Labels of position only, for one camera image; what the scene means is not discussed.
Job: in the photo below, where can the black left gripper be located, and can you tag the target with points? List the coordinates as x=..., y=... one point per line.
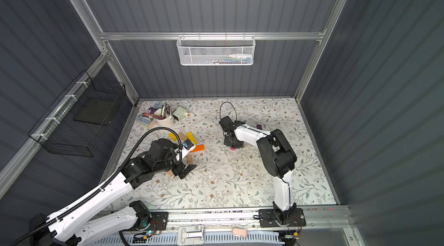
x=181, y=167

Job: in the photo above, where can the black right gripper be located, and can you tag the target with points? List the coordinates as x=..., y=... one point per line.
x=230, y=138

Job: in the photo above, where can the orange building block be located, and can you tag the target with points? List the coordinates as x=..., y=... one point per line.
x=198, y=148

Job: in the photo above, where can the yellow building block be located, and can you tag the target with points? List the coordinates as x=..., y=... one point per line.
x=173, y=137
x=191, y=138

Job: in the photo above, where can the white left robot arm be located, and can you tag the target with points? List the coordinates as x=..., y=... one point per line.
x=75, y=225

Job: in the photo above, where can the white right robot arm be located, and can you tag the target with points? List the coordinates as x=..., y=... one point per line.
x=279, y=160

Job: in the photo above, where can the natural wooden block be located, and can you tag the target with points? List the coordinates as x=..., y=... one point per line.
x=190, y=160

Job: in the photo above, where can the pale green small box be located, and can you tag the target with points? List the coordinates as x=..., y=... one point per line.
x=180, y=114

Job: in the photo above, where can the white pen cup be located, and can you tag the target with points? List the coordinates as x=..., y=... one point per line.
x=167, y=122

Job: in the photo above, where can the blue book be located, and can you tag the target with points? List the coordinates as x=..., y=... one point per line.
x=148, y=109

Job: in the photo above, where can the pink eraser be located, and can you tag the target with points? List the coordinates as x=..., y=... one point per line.
x=238, y=232

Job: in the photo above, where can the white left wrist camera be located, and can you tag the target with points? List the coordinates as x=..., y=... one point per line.
x=186, y=147

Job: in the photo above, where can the white wire mesh basket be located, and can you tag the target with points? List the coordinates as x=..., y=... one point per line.
x=213, y=52

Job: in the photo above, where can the black wire mesh basket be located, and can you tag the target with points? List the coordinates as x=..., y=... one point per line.
x=76, y=125

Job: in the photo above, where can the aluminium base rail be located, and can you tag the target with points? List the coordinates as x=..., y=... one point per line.
x=204, y=227

